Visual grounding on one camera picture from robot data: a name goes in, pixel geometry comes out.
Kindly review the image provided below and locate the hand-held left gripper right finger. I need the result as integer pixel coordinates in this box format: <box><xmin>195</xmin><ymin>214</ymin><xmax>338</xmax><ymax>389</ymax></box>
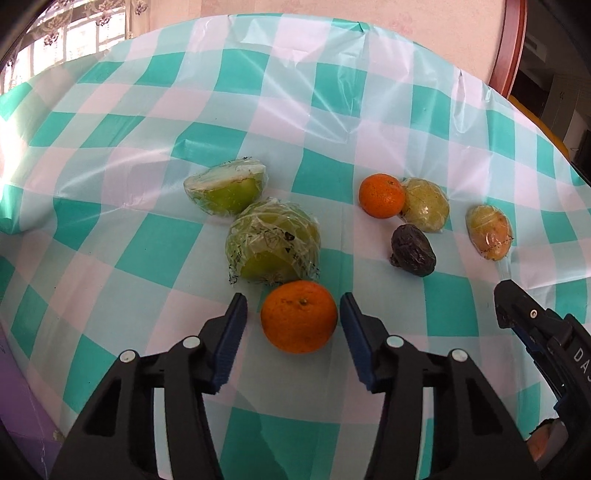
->
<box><xmin>339</xmin><ymin>292</ymin><xmax>541</xmax><ymax>480</ymax></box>

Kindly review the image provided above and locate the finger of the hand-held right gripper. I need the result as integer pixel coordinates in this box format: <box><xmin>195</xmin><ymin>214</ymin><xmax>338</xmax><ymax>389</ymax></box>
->
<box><xmin>493</xmin><ymin>279</ymin><xmax>571</xmax><ymax>402</ymax></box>

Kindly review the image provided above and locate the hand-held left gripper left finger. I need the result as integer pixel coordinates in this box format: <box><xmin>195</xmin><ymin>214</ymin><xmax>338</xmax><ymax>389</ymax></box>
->
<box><xmin>53</xmin><ymin>292</ymin><xmax>250</xmax><ymax>480</ymax></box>

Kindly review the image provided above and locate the large orange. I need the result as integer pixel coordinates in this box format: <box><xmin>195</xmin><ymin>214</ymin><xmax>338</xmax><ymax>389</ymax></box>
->
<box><xmin>260</xmin><ymin>280</ymin><xmax>339</xmax><ymax>354</ymax></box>

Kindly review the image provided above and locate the person's right hand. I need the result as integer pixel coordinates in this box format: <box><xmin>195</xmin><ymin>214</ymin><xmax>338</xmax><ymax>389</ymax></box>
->
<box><xmin>526</xmin><ymin>419</ymin><xmax>555</xmax><ymax>462</ymax></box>

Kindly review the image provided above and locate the wrapped yellow fruit piece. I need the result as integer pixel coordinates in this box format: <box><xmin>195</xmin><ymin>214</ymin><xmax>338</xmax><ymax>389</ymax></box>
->
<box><xmin>465</xmin><ymin>204</ymin><xmax>515</xmax><ymax>262</ymax></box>

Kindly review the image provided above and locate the dark wrinkled passion fruit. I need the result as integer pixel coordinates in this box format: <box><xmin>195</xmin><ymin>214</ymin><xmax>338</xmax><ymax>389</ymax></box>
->
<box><xmin>389</xmin><ymin>224</ymin><xmax>437</xmax><ymax>278</ymax></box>

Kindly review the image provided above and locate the wrapped whole green apple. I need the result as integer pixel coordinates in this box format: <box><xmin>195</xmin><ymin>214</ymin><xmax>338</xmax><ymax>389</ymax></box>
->
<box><xmin>225</xmin><ymin>198</ymin><xmax>322</xmax><ymax>285</ymax></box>

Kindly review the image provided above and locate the wrapped pale green fruit piece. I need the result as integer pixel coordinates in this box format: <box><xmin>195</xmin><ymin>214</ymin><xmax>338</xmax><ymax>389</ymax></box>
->
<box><xmin>401</xmin><ymin>178</ymin><xmax>450</xmax><ymax>233</ymax></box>

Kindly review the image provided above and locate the small orange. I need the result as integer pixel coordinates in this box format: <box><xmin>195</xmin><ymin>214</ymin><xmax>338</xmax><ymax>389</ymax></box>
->
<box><xmin>359</xmin><ymin>174</ymin><xmax>406</xmax><ymax>219</ymax></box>

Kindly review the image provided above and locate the wrapped halved green apple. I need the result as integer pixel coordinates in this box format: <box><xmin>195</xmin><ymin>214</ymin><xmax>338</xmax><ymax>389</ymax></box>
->
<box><xmin>184</xmin><ymin>158</ymin><xmax>270</xmax><ymax>217</ymax></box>

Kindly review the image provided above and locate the teal checked tablecloth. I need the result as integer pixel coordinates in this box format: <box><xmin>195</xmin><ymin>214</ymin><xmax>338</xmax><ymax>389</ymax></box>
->
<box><xmin>0</xmin><ymin>13</ymin><xmax>591</xmax><ymax>480</ymax></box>

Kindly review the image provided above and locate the window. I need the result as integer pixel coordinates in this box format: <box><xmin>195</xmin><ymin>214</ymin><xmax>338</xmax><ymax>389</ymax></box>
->
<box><xmin>0</xmin><ymin>0</ymin><xmax>139</xmax><ymax>95</ymax></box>

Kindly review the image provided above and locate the lace curtain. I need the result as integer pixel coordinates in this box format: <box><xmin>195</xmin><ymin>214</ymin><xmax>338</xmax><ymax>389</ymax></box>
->
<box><xmin>28</xmin><ymin>0</ymin><xmax>139</xmax><ymax>47</ymax></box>

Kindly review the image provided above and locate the red-brown wooden door frame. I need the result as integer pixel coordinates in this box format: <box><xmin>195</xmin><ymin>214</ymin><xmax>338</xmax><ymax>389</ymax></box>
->
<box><xmin>488</xmin><ymin>0</ymin><xmax>528</xmax><ymax>99</ymax></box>

